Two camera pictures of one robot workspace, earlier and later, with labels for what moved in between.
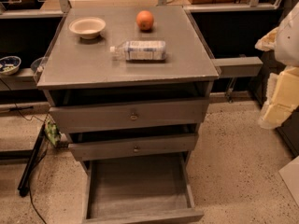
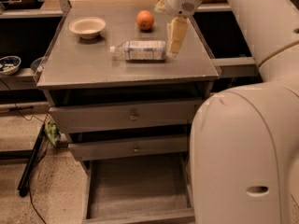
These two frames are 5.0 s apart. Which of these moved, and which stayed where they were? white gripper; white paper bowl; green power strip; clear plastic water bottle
Moved: white gripper
Stayed: white paper bowl; clear plastic water bottle; green power strip
